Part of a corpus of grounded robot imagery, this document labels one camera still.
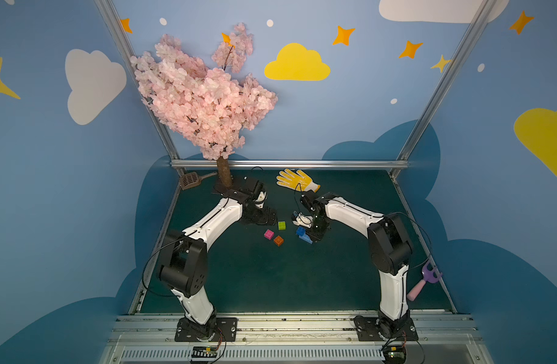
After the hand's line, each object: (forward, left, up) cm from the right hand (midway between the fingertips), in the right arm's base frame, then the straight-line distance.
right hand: (318, 231), depth 95 cm
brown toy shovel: (+27, +64, 0) cm, 69 cm away
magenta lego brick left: (-2, +21, -1) cm, 21 cm away
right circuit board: (-41, -24, -6) cm, 48 cm away
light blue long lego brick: (-4, +5, 0) cm, 6 cm away
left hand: (0, +22, +9) cm, 24 cm away
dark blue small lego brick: (0, +7, 0) cm, 7 cm away
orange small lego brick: (-4, +17, -2) cm, 17 cm away
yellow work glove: (+32, +8, -3) cm, 33 cm away
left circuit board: (-45, +38, -6) cm, 59 cm away
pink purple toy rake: (-15, -43, -2) cm, 45 cm away
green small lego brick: (+3, +16, -1) cm, 16 cm away
